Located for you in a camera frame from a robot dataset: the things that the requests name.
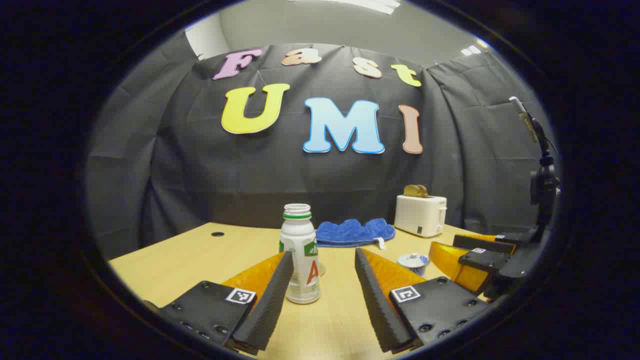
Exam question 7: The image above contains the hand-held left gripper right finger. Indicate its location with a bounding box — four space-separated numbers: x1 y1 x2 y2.
354 247 493 355

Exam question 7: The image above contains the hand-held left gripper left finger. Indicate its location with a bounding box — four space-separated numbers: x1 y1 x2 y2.
159 251 295 357

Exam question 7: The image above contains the white blue-patterned teacup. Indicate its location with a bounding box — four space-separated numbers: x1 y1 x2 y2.
400 257 430 277

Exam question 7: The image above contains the white plastic water bottle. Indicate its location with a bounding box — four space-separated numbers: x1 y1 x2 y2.
279 203 322 305

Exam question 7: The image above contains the white toaster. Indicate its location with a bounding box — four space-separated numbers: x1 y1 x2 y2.
394 194 448 238

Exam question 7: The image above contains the blue towel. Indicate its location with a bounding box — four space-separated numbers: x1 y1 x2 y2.
315 218 396 249

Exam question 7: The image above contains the black backdrop cloth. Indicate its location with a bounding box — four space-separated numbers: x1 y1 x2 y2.
85 30 558 261

